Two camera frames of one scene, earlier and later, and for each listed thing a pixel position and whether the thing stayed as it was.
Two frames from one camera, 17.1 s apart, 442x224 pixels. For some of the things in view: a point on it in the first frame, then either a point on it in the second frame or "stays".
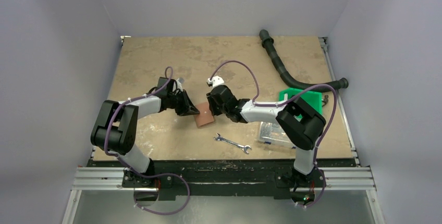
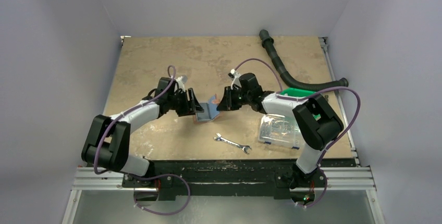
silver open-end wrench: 243,147 stays
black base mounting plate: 224,179 stays
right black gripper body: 213,102 to 230,99
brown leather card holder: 204,117 stays
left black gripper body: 174,100 stays
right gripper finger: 214,108 to 226,103
